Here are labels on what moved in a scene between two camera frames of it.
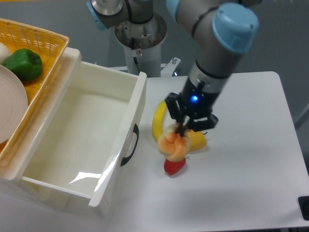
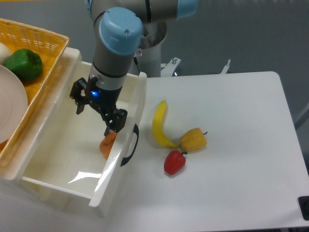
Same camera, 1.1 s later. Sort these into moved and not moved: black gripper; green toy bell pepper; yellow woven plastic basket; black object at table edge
Moved: black gripper
Not moved: green toy bell pepper; black object at table edge; yellow woven plastic basket
